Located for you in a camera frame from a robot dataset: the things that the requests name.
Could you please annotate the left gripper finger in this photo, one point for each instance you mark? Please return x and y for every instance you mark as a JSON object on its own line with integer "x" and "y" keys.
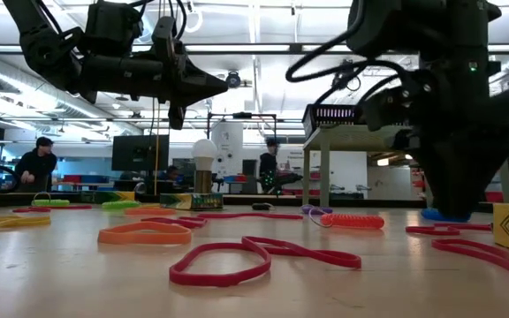
{"x": 199, "y": 75}
{"x": 199, "y": 95}

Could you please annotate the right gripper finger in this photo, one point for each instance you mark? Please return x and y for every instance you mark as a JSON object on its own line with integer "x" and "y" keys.
{"x": 442, "y": 181}
{"x": 471, "y": 181}

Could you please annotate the black plastic tray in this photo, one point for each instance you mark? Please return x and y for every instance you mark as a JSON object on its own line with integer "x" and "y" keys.
{"x": 312, "y": 121}

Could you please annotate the yellow rubber band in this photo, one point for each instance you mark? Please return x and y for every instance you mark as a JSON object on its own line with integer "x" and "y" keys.
{"x": 16, "y": 219}
{"x": 150, "y": 205}

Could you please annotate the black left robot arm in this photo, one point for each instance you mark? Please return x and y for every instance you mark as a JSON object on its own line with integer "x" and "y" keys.
{"x": 42, "y": 48}

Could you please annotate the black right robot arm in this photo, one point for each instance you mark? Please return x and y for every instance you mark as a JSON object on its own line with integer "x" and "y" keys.
{"x": 458, "y": 26}

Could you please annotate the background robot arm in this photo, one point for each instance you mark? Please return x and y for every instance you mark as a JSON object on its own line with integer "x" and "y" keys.
{"x": 281, "y": 180}

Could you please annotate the white bulb brass lamp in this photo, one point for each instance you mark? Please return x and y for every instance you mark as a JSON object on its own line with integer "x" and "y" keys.
{"x": 204, "y": 152}

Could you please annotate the white pillar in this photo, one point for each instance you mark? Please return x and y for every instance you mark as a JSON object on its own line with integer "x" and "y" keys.
{"x": 228, "y": 146}

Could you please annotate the black monitor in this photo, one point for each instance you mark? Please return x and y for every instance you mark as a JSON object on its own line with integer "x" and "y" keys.
{"x": 139, "y": 152}

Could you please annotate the person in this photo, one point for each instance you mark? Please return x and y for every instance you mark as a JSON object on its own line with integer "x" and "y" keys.
{"x": 172, "y": 173}
{"x": 268, "y": 165}
{"x": 38, "y": 165}

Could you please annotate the green perforated metal shelf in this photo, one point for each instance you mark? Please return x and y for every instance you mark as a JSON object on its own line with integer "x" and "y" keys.
{"x": 351, "y": 139}

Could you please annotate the black overhead beam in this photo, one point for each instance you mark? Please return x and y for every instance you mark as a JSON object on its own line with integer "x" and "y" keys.
{"x": 296, "y": 47}

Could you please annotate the black ceiling device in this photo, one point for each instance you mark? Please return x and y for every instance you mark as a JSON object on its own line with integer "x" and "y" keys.
{"x": 345, "y": 77}

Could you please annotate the black overhead camera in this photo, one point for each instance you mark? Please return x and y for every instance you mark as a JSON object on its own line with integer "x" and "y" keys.
{"x": 233, "y": 79}

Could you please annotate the black gantry frame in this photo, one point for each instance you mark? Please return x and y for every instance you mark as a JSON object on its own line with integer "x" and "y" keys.
{"x": 241, "y": 115}

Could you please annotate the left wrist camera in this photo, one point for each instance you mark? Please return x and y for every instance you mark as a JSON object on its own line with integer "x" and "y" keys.
{"x": 113, "y": 26}

